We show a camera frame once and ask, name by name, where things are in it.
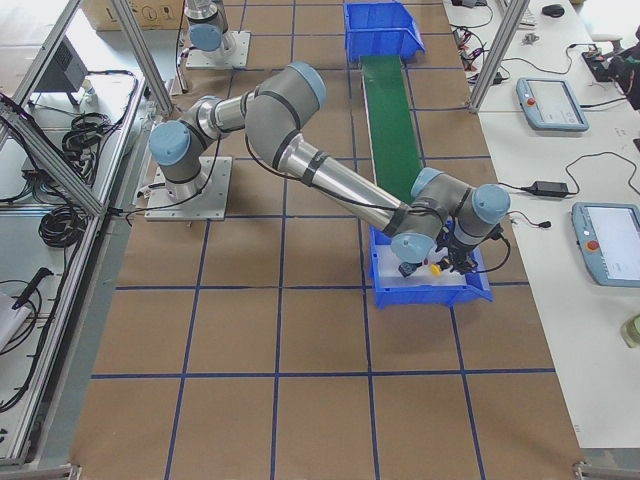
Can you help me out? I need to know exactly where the blue plastic bin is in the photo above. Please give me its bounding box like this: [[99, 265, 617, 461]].
[[343, 1, 426, 63], [369, 227, 494, 308]]

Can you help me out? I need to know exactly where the yellow mushroom push button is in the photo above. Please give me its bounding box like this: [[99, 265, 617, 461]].
[[429, 259, 450, 277]]

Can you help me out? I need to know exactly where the upper teach pendant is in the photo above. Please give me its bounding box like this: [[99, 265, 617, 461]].
[[516, 78, 589, 133]]

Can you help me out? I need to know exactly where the lower teach pendant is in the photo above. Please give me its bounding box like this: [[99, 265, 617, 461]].
[[571, 202, 639, 288]]

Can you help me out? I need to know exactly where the cardboard box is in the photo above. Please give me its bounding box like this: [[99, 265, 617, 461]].
[[80, 0, 184, 31]]

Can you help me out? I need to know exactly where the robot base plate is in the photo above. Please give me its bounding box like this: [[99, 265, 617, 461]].
[[143, 156, 233, 221], [186, 25, 251, 70]]

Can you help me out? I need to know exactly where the teach pendant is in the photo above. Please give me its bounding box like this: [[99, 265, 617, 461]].
[[571, 202, 639, 288], [516, 78, 589, 133]]

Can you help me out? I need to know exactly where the blue left plastic bin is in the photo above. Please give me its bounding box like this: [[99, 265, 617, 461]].
[[343, 1, 426, 63]]

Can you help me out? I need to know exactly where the aluminium frame post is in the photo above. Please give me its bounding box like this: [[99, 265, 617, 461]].
[[468, 0, 529, 113]]

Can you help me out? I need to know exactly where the green conveyor belt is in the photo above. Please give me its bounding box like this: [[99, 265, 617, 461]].
[[360, 56, 422, 204]]

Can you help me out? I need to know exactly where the red mushroom push button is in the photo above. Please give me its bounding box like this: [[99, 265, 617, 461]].
[[398, 261, 428, 278]]

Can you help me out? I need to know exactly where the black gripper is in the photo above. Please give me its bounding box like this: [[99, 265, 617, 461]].
[[445, 239, 477, 274]]

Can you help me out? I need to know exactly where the blue right plastic bin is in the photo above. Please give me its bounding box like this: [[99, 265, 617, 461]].
[[369, 227, 494, 308]]

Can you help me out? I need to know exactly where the black power adapter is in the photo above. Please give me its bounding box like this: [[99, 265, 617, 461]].
[[521, 180, 570, 198]]

